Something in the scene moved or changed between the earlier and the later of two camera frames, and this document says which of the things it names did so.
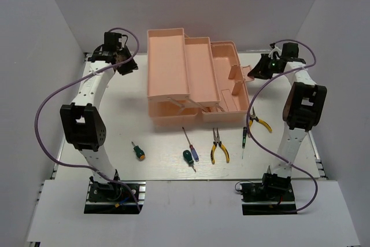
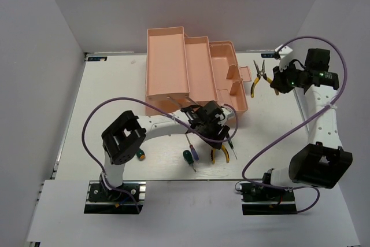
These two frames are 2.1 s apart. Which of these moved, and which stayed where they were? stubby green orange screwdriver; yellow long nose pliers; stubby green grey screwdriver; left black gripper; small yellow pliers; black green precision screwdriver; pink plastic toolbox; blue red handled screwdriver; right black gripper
Moved: left black gripper; right black gripper; small yellow pliers; black green precision screwdriver
Stayed: yellow long nose pliers; blue red handled screwdriver; stubby green grey screwdriver; stubby green orange screwdriver; pink plastic toolbox
